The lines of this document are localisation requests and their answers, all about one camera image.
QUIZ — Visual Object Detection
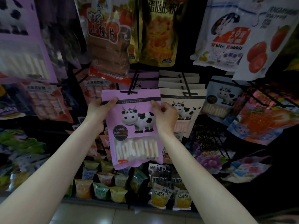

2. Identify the gold egg tart candy bag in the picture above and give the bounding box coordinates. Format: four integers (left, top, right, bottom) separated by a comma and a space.
139, 0, 188, 67

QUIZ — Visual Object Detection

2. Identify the person's left forearm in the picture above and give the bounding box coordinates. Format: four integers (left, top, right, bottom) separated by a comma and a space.
0, 121, 106, 224

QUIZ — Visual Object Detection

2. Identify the white red fruit bag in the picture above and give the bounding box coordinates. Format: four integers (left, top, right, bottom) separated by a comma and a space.
232, 0, 299, 81

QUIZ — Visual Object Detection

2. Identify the pastel cube marshmallow bag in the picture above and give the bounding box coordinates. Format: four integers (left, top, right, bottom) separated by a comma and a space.
222, 155, 273, 184

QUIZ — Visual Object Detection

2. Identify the purple grape jelly bag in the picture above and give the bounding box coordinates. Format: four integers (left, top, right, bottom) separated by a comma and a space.
194, 126, 236, 175

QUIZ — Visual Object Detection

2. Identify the person's left hand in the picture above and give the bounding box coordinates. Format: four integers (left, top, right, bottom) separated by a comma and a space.
85, 98, 118, 133

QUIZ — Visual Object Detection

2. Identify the row of small yellow pouches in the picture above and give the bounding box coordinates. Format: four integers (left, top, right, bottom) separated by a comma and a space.
149, 163, 193, 211

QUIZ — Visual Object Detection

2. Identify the person's right forearm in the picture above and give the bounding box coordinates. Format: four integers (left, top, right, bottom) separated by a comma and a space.
161, 133, 258, 224

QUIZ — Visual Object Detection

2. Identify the person's right hand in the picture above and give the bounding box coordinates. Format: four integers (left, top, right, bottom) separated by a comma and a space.
151, 101, 180, 138

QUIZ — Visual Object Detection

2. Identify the strawberry jelly bag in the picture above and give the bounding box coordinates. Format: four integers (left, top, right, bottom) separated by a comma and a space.
227, 91, 299, 146

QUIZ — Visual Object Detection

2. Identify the row of pale green pouches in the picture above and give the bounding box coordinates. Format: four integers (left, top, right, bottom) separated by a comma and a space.
0, 154, 149, 203

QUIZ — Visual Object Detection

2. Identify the White Rabbit candy bag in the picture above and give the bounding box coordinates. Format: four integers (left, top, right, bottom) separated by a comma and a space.
192, 0, 262, 72

